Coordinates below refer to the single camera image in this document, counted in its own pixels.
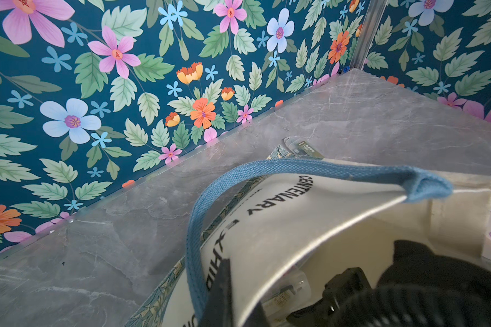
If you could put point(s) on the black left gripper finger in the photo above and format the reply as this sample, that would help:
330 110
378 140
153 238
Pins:
219 309

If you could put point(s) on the cream floral canvas tote bag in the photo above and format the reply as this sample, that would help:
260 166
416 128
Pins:
320 216

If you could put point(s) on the clear green compass set case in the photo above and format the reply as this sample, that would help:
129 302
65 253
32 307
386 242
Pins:
300 147

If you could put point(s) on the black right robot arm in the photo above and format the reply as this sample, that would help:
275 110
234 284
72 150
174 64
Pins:
420 288

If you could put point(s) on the clear plastic stationery packet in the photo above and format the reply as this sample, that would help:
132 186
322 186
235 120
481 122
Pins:
287 294

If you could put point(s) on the aluminium frame corner post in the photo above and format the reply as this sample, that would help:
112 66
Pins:
371 24

